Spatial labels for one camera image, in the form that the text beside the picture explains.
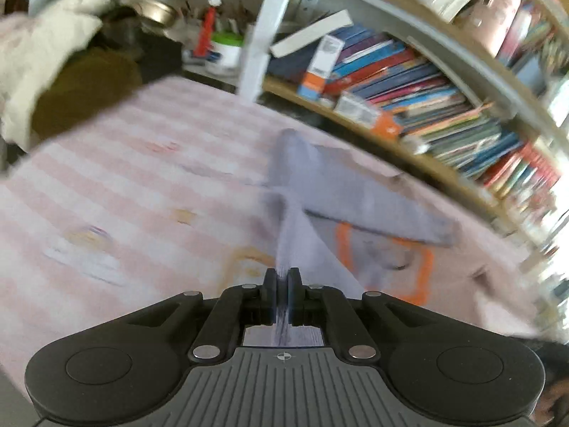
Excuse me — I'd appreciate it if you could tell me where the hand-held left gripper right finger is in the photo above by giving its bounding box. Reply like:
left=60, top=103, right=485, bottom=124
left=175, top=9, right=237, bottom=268
left=288, top=269, right=450, bottom=362

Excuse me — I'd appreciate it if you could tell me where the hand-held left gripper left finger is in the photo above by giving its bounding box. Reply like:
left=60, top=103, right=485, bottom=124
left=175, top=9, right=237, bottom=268
left=120, top=269, right=279, bottom=363

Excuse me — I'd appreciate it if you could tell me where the lavender knit garment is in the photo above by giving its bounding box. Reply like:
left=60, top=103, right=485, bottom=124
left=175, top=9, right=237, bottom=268
left=260, top=128, right=461, bottom=348

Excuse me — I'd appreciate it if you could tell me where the pink checked printed mat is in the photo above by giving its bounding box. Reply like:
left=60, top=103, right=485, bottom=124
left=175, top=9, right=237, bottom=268
left=0, top=75, right=541, bottom=392

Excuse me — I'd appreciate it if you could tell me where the white orange long box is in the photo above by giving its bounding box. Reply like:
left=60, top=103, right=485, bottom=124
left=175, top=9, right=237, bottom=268
left=333, top=91, right=399, bottom=142

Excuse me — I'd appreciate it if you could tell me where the white orange tall box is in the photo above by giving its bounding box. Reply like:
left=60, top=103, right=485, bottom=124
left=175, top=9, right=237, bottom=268
left=297, top=35, right=346, bottom=101

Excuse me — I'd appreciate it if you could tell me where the white jar green lid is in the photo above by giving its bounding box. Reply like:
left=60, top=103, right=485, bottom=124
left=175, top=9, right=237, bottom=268
left=206, top=31, right=245, bottom=77

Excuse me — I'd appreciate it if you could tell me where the row of colourful books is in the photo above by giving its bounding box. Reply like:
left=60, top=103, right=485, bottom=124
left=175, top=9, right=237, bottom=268
left=267, top=22, right=561, bottom=196

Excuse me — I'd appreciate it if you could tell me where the black case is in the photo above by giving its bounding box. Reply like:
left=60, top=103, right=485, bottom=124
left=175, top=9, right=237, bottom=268
left=137, top=36, right=184, bottom=86

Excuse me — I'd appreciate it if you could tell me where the thick white-paged book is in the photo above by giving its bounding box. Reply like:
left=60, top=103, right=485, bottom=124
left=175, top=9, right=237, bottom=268
left=270, top=9, right=355, bottom=58

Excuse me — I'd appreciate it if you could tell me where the wooden bookshelf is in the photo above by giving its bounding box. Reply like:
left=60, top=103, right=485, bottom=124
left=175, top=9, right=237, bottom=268
left=238, top=0, right=569, bottom=272

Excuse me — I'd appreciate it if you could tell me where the red bottle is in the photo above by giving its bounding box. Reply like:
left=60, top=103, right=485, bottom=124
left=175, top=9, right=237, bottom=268
left=193, top=0, right=223, bottom=59

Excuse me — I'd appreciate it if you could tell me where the mustard brown cloth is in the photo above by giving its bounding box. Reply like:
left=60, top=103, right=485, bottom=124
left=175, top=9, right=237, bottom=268
left=33, top=47, right=144, bottom=139

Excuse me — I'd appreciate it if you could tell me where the cluster of desk pens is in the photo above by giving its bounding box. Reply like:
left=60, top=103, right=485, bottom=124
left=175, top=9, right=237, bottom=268
left=178, top=0, right=250, bottom=37

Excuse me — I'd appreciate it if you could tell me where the brass metal bowl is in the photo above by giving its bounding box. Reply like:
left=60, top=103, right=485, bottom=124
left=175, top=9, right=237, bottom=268
left=132, top=0, right=179, bottom=28

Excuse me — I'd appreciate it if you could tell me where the cream fluffy cloth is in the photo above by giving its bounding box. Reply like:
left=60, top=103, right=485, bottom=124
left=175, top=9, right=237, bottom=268
left=0, top=0, right=113, bottom=153

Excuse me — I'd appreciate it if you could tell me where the pink padded pouch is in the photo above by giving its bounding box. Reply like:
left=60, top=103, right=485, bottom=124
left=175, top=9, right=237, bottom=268
left=460, top=0, right=525, bottom=56

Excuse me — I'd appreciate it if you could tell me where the pile of pastel notebooks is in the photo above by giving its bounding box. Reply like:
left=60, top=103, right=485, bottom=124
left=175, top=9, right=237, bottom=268
left=493, top=0, right=569, bottom=127

